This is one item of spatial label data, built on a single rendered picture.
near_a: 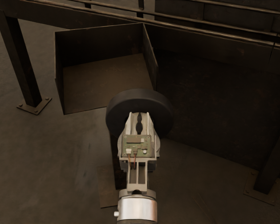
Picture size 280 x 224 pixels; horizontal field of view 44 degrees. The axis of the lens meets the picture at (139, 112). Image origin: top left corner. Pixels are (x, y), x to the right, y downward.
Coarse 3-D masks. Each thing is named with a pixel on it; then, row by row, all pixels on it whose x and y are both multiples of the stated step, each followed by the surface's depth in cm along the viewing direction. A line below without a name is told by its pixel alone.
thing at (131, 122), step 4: (136, 112) 76; (132, 116) 74; (136, 116) 76; (128, 120) 75; (132, 120) 74; (136, 120) 75; (128, 124) 75; (132, 124) 74; (136, 124) 75; (128, 128) 74; (132, 128) 74; (128, 132) 74; (132, 132) 74; (136, 132) 74
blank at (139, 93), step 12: (120, 96) 74; (132, 96) 72; (144, 96) 72; (156, 96) 73; (108, 108) 76; (120, 108) 74; (132, 108) 74; (144, 108) 74; (156, 108) 74; (168, 108) 74; (108, 120) 77; (120, 120) 77; (156, 120) 77; (168, 120) 77; (120, 132) 80; (156, 132) 80; (168, 132) 80
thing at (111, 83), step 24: (120, 24) 101; (144, 24) 101; (72, 48) 104; (96, 48) 105; (120, 48) 107; (144, 48) 104; (72, 72) 106; (96, 72) 105; (120, 72) 104; (144, 72) 103; (72, 96) 99; (96, 96) 98; (96, 168) 151; (120, 168) 133
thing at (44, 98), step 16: (0, 16) 137; (0, 32) 144; (16, 32) 145; (16, 48) 148; (16, 64) 156; (32, 80) 166; (32, 96) 170; (48, 96) 181; (32, 112) 173; (272, 160) 127; (256, 176) 148; (272, 176) 133; (256, 192) 143; (272, 192) 143
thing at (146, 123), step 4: (140, 112) 76; (140, 116) 77; (144, 116) 76; (148, 116) 71; (144, 120) 75; (148, 120) 71; (144, 124) 75; (148, 124) 71; (152, 124) 75; (144, 128) 74; (148, 128) 72; (144, 132) 74; (148, 132) 71; (152, 132) 74; (152, 136) 73; (152, 140) 73
